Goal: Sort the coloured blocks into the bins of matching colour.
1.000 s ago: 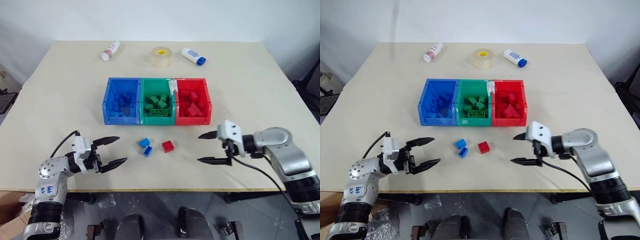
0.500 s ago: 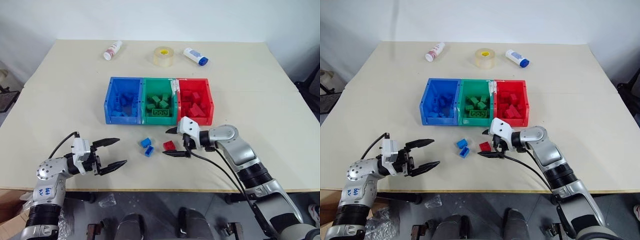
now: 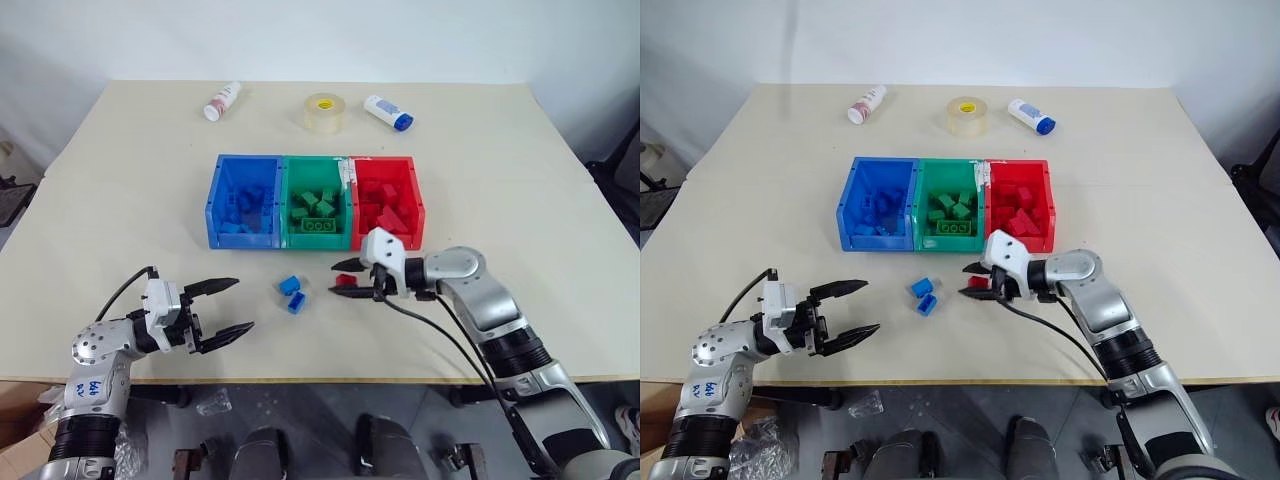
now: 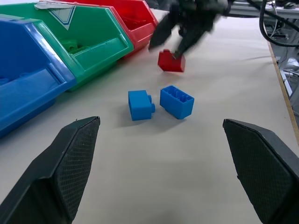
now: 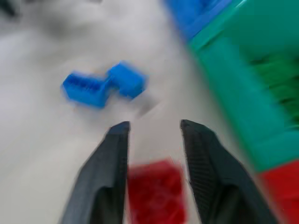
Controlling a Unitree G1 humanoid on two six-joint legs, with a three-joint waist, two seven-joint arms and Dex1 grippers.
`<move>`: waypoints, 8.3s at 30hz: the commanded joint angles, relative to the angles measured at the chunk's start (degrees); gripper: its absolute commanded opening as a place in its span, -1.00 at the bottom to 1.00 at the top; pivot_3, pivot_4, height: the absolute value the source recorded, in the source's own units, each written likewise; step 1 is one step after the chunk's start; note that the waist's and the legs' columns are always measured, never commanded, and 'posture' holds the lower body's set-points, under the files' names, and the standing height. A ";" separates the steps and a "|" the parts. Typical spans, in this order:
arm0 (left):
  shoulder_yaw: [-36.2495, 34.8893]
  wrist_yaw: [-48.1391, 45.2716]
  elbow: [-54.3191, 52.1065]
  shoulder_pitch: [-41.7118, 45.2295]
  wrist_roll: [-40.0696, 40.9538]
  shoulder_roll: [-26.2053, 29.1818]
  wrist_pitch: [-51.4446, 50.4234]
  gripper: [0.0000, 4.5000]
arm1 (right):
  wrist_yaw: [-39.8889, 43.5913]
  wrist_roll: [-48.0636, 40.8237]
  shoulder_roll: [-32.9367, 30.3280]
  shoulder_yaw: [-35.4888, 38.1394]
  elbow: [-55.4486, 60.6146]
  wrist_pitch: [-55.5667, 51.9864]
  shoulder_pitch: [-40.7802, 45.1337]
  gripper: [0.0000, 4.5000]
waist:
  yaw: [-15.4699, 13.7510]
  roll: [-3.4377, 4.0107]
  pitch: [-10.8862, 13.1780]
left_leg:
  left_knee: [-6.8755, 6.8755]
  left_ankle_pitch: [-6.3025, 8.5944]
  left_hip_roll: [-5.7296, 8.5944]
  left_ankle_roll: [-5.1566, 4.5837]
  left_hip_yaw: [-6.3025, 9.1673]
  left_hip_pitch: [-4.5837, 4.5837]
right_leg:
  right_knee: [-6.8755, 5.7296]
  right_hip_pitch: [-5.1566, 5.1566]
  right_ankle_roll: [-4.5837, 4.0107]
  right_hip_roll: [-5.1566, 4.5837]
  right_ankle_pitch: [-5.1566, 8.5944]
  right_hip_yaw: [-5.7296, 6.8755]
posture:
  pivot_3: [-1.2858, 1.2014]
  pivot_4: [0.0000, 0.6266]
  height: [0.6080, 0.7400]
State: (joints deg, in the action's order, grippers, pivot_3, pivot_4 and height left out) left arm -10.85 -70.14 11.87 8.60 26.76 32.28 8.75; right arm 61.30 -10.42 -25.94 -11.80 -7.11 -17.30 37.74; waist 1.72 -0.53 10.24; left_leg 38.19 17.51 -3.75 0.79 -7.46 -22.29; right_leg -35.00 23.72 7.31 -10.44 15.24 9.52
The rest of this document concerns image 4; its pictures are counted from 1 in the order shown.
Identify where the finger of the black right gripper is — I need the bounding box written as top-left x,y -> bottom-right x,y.
149,13 -> 179,51
175,25 -> 211,58

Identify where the white triangle label sticker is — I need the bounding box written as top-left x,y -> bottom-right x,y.
34,2 -> 77,31

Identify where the green plastic bin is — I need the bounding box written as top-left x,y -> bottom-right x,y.
0,2 -> 135,92

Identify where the green toy block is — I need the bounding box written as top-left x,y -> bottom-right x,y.
61,39 -> 79,52

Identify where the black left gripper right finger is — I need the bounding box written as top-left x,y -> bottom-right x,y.
222,119 -> 299,224

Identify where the red toy block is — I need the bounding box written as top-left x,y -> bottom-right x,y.
157,49 -> 186,73

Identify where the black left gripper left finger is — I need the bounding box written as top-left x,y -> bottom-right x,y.
0,116 -> 100,224

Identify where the blue plastic bin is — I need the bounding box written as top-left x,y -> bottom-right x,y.
0,14 -> 77,139

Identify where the red plastic bin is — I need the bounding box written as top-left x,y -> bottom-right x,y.
56,0 -> 160,59

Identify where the thick black cable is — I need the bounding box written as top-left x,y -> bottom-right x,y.
246,0 -> 299,48

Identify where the silver aluminium frame rail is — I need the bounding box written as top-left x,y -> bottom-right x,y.
228,1 -> 299,18

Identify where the blue toy block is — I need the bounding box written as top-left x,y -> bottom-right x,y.
159,84 -> 195,120
128,90 -> 157,121

